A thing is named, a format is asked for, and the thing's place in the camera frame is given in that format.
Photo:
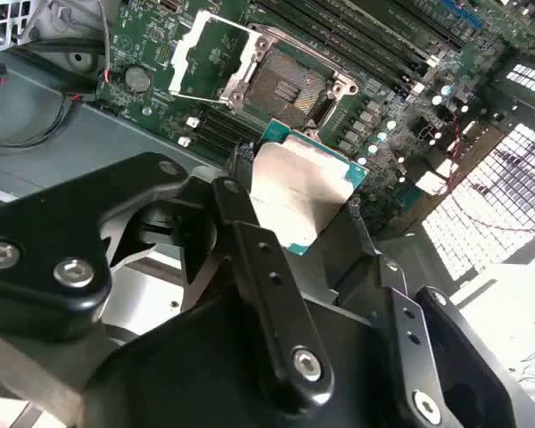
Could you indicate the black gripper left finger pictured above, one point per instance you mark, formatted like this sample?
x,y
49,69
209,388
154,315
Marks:
x,y
40,249

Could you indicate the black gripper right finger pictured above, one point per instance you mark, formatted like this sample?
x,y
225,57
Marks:
x,y
401,321

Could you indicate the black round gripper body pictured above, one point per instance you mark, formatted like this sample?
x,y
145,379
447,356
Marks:
x,y
205,356

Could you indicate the silver CPU green substrate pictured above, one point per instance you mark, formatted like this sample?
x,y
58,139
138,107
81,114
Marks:
x,y
298,187

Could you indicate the silver CPU socket cover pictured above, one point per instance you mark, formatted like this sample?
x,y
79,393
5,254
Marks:
x,y
183,53

